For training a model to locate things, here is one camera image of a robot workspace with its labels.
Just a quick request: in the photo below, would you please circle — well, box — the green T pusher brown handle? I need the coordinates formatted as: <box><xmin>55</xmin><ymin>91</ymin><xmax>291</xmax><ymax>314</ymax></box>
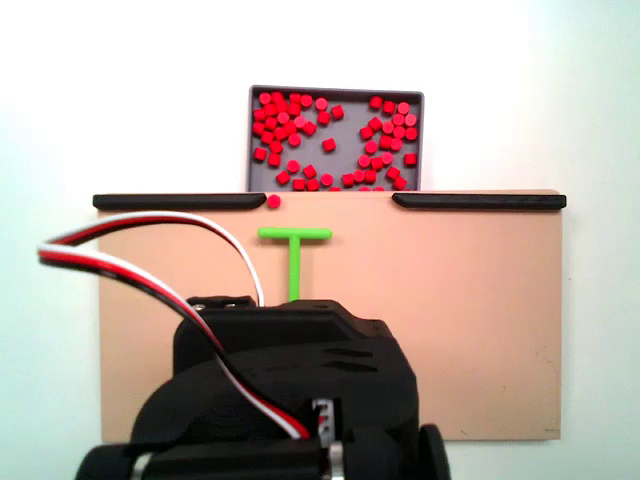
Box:
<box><xmin>257</xmin><ymin>227</ymin><xmax>334</xmax><ymax>303</ymax></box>

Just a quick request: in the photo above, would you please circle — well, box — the grey rectangular container tray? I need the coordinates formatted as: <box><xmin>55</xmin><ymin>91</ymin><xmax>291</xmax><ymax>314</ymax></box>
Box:
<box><xmin>246</xmin><ymin>83</ymin><xmax>426</xmax><ymax>193</ymax></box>

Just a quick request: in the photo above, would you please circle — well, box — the beige rectangular work board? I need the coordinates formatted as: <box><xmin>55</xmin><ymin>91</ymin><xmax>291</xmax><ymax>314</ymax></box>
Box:
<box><xmin>97</xmin><ymin>188</ymin><xmax>564</xmax><ymax>444</ymax></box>

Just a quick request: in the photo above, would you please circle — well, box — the black edge rail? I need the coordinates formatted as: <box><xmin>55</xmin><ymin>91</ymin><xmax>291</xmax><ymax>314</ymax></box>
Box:
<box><xmin>391</xmin><ymin>192</ymin><xmax>568</xmax><ymax>211</ymax></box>
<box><xmin>92</xmin><ymin>193</ymin><xmax>268</xmax><ymax>212</ymax></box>

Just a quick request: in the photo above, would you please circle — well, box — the white red black servo cable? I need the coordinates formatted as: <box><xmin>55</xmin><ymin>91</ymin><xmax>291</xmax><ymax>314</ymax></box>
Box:
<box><xmin>37</xmin><ymin>210</ymin><xmax>314</xmax><ymax>441</ymax></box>

